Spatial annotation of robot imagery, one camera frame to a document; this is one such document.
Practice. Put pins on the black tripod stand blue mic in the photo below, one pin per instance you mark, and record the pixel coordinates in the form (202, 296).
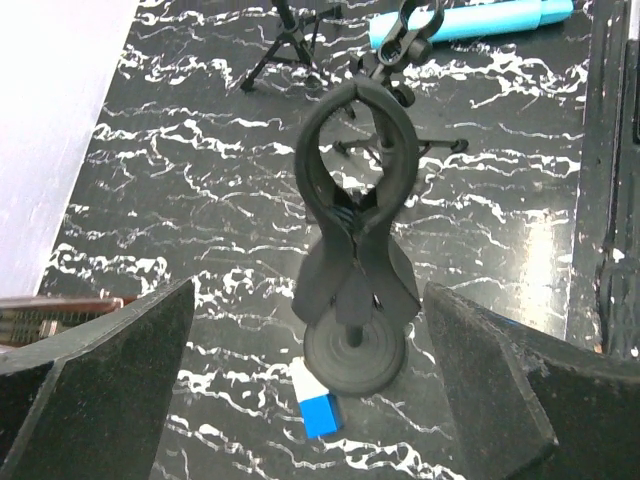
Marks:
(399, 48)

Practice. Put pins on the blue microphone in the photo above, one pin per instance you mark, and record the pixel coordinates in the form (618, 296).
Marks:
(478, 20)

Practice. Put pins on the black shock mount tripod stand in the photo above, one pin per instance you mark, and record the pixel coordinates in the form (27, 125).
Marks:
(295, 44)

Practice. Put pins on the black round base mic stand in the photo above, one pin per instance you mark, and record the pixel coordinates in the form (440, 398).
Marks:
(356, 290)

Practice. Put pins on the blue white toy block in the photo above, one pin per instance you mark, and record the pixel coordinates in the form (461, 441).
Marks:
(319, 408)

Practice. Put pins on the brown metronome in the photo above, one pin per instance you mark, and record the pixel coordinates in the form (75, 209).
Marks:
(26, 320)

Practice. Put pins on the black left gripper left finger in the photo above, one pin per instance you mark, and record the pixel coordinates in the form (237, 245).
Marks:
(91, 403)

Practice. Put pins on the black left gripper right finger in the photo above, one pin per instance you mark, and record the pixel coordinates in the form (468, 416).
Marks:
(527, 405)

